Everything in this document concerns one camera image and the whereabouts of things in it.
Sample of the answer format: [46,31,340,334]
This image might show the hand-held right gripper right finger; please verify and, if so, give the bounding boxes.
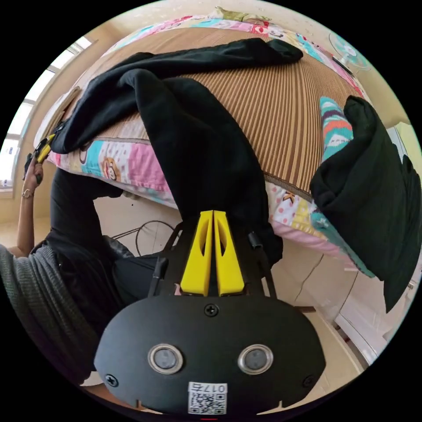
[214,211,246,297]

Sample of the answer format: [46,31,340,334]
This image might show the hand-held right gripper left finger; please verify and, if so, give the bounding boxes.
[180,211,215,296]

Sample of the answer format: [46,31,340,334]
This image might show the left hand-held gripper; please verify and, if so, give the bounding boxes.
[22,133,57,181]

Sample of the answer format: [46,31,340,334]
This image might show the black pants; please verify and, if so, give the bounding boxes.
[51,37,304,268]

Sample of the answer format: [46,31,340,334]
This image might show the person's left forearm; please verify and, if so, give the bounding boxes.
[15,194,37,253]

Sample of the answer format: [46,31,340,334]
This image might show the person's left hand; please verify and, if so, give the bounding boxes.
[22,161,44,199]

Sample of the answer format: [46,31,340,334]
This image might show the window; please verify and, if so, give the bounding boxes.
[0,35,94,199]

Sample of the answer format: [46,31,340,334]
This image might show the person's body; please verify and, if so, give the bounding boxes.
[0,167,174,387]

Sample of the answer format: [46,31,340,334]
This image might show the white cupboard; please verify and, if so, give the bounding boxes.
[333,273,417,367]

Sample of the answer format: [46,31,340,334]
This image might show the pile of clothes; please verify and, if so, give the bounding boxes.
[309,95,422,314]

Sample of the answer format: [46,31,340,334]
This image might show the bed with woven mat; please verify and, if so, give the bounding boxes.
[33,7,380,278]

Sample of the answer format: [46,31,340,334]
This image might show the floral pillow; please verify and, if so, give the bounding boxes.
[211,6,275,24]

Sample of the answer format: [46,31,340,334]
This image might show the electric fan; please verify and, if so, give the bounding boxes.
[328,32,372,70]

